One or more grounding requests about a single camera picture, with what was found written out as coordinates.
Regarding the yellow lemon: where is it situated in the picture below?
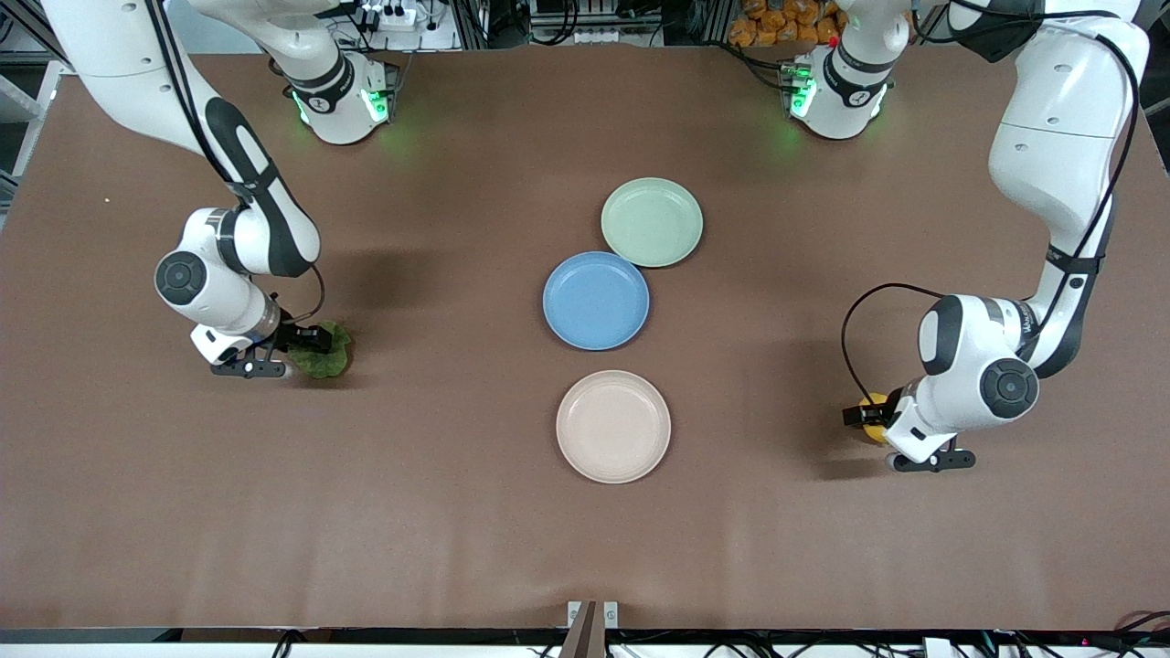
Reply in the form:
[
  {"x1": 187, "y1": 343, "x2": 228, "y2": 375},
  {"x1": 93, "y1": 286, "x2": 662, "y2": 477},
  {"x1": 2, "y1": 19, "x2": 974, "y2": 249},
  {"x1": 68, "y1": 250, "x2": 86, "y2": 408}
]
[{"x1": 859, "y1": 392, "x2": 895, "y2": 446}]

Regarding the green lettuce leaf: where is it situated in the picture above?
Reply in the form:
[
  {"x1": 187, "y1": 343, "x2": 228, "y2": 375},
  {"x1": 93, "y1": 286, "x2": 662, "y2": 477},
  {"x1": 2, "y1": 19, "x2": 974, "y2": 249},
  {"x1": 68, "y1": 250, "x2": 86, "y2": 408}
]
[{"x1": 291, "y1": 320, "x2": 354, "y2": 381}]

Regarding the pale green plate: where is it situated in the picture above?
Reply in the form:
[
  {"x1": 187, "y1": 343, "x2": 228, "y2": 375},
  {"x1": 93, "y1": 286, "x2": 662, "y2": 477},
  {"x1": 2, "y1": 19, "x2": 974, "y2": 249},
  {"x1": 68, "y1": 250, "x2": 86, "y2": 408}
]
[{"x1": 601, "y1": 177, "x2": 705, "y2": 269}]

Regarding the blue plate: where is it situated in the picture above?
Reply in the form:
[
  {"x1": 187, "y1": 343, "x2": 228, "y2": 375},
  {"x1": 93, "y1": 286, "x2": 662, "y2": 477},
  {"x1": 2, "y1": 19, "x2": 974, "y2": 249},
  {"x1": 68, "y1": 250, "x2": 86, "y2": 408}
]
[{"x1": 542, "y1": 251, "x2": 651, "y2": 352}]

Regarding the beige plate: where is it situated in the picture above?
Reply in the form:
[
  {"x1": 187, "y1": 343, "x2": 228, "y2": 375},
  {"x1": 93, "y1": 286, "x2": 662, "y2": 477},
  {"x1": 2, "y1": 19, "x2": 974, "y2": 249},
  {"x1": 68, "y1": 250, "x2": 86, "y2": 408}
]
[{"x1": 556, "y1": 370, "x2": 672, "y2": 484}]

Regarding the white power strip with plugs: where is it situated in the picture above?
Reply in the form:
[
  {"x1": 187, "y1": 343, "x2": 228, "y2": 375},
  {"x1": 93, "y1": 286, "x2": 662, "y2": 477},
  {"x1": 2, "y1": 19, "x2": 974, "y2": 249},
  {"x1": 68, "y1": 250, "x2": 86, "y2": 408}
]
[{"x1": 361, "y1": 0, "x2": 419, "y2": 29}]

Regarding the bag of oranges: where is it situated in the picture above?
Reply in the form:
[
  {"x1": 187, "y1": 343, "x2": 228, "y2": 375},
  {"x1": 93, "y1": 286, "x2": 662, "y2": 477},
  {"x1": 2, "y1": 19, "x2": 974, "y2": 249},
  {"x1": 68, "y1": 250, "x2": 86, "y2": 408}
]
[{"x1": 729, "y1": 0, "x2": 844, "y2": 48}]

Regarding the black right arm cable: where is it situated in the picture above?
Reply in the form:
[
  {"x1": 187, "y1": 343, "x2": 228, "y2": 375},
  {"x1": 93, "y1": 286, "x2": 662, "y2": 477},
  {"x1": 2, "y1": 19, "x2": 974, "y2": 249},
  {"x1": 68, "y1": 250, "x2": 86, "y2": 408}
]
[{"x1": 144, "y1": 0, "x2": 326, "y2": 325}]

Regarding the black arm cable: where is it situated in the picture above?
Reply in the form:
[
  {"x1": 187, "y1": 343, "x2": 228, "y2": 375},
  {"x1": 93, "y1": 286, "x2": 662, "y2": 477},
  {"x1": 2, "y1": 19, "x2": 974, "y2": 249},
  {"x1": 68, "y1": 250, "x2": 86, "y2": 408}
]
[
  {"x1": 144, "y1": 0, "x2": 326, "y2": 325},
  {"x1": 841, "y1": 7, "x2": 1143, "y2": 410}
]

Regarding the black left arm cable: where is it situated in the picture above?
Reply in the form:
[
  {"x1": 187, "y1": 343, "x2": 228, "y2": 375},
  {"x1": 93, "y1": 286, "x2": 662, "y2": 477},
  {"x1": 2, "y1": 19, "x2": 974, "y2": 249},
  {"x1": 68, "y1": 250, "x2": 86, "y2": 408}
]
[{"x1": 841, "y1": 7, "x2": 1143, "y2": 410}]

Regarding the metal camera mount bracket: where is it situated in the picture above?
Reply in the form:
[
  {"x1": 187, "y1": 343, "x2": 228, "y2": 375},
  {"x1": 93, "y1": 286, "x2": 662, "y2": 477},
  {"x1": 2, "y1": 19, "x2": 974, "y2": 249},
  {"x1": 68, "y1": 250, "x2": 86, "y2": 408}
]
[{"x1": 567, "y1": 600, "x2": 620, "y2": 658}]

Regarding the aluminium frame profile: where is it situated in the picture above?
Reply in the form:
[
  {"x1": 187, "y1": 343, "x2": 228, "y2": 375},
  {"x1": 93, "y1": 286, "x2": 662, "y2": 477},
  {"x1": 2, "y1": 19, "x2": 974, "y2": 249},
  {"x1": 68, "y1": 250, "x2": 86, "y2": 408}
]
[{"x1": 0, "y1": 0, "x2": 69, "y2": 79}]

